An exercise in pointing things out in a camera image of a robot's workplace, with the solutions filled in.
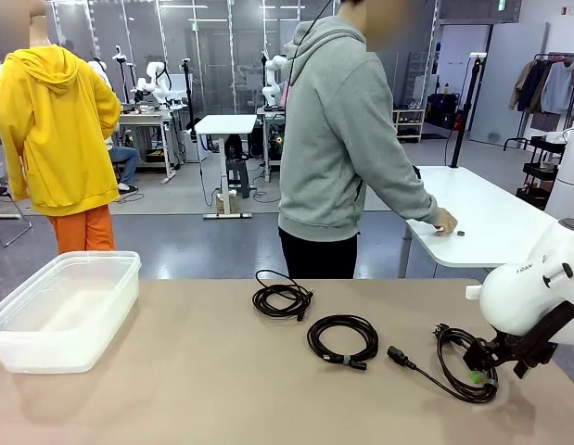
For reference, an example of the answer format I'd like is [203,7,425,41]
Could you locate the black tripod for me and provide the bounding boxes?
[181,57,198,132]

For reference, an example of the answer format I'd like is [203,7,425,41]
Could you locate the seated person in jeans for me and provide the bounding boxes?
[108,146,143,195]

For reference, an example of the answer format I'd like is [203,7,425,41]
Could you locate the black cases stack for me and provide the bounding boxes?
[427,92,465,130]

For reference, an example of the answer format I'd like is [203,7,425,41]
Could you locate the yellow hoodie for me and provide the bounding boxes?
[0,44,123,218]

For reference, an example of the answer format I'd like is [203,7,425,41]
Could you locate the white standing desk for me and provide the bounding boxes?
[193,114,259,221]

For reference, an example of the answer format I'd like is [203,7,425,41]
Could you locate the translucent plastic storage bin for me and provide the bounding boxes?
[0,250,143,375]

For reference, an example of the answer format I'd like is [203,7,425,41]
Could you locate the clothes rack with garments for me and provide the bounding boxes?
[503,52,574,152]

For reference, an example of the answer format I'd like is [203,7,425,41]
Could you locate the orange trousers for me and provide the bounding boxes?
[47,203,117,255]

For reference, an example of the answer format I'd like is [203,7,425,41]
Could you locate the right arm black cable sleeve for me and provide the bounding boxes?
[512,299,574,379]

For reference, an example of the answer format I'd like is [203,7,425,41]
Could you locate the beige mannequin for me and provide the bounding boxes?
[1,0,54,50]

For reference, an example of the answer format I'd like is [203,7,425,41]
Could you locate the person's right hand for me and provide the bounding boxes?
[433,208,459,237]

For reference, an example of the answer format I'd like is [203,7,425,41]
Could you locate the black step stool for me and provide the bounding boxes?
[224,159,251,199]

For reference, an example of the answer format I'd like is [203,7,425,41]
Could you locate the large white table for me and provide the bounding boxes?
[400,165,570,279]

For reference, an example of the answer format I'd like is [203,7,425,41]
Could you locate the black power cord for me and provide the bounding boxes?
[387,323,500,403]

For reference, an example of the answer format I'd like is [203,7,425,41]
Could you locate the tripod with white head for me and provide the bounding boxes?
[111,44,135,104]

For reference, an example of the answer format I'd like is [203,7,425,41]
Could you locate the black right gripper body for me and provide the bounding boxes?
[488,329,557,379]

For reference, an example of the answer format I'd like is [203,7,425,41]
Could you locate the black cable grey tie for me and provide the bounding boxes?
[306,314,379,372]

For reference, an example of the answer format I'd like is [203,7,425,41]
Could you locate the grey partition panel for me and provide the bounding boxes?
[468,21,551,147]

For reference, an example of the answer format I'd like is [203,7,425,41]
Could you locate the low shoe rack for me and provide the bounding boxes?
[391,108,427,144]

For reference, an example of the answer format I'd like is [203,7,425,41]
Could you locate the person in grey hoodie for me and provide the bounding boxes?
[277,0,459,280]

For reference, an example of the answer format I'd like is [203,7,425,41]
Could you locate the person's right forearm grey sleeve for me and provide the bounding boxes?
[374,171,443,228]

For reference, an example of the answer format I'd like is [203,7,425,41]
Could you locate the black utility cart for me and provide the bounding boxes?
[516,133,568,210]

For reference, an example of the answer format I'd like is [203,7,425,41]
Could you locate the thin black cable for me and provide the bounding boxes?
[251,270,315,323]

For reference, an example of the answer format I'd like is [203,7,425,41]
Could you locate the black stand pole white top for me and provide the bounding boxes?
[448,51,488,169]

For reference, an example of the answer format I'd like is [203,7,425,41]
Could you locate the white robot workbench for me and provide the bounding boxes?
[256,106,287,183]
[117,109,177,185]

